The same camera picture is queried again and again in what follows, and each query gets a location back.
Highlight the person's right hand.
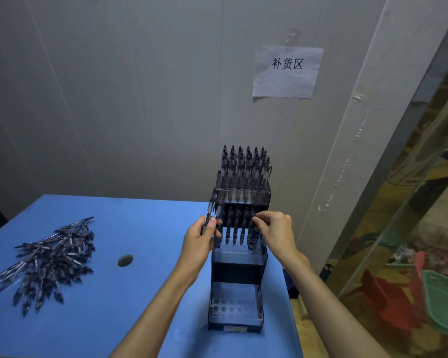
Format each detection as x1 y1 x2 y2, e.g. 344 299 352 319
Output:
252 210 311 269

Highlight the person's left hand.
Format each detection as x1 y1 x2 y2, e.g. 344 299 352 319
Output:
173 216 224 284

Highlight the black tiered pen display stand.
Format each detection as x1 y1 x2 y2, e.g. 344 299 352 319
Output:
208 170 272 334

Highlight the cluster of grey pens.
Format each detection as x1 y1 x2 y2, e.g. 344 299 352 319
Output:
219 145 272 204

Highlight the pile of grey pens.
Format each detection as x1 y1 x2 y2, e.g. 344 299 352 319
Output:
0 216 96 317

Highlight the person's right forearm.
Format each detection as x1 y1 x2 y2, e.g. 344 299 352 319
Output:
283 255 391 358

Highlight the person's left forearm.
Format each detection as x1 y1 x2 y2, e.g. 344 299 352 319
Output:
110 270 201 358

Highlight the dark blue cloth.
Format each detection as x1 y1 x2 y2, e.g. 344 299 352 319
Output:
286 270 300 301

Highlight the blue table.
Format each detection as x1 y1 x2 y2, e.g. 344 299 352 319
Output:
0 194 304 358

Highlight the red plastic stool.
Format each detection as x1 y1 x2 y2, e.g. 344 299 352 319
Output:
360 251 426 329

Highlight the green plastic basket chair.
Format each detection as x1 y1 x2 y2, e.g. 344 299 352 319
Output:
422 270 448 342

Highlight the white paper wall sign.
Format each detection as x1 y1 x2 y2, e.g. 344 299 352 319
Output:
252 45 325 100

